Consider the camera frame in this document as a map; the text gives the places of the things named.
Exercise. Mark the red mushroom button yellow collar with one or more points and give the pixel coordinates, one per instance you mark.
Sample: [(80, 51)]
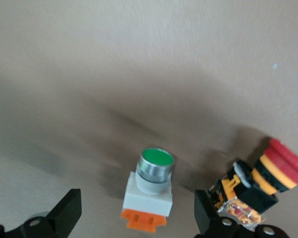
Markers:
[(258, 188)]

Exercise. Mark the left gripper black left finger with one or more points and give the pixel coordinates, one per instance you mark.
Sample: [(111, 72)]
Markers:
[(67, 213)]

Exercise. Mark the green push button orange base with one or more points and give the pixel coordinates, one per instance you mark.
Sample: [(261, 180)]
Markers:
[(146, 198)]

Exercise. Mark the brown table cover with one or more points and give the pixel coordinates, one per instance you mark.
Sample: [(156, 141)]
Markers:
[(114, 74)]

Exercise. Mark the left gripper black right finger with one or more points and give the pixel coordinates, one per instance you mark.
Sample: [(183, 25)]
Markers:
[(206, 218)]

